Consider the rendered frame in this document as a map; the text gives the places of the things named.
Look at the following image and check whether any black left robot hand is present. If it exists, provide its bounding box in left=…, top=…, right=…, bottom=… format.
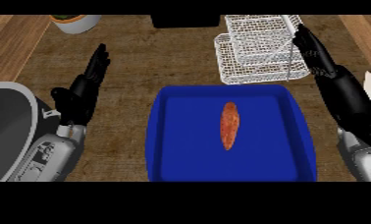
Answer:
left=49, top=42, right=114, bottom=128

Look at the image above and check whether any white wire tiered basket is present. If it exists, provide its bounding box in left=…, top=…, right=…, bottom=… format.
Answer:
left=214, top=15, right=311, bottom=85

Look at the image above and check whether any black box appliance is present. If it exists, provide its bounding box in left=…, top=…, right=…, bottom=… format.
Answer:
left=149, top=15, right=223, bottom=28

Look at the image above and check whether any blue plastic tray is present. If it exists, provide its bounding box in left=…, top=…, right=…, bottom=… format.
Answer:
left=145, top=84, right=320, bottom=183

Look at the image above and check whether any pale round object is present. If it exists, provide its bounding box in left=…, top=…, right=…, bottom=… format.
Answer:
left=363, top=70, right=371, bottom=99

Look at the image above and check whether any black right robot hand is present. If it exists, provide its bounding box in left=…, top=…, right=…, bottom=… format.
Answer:
left=292, top=24, right=371, bottom=135

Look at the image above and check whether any grey plant pot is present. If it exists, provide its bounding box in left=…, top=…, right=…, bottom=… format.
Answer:
left=49, top=15, right=105, bottom=35

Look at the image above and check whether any grey round appliance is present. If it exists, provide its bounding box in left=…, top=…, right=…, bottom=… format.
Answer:
left=0, top=82, right=64, bottom=183

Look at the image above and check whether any orange sweet potato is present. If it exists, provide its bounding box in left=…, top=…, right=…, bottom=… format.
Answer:
left=220, top=101, right=242, bottom=151

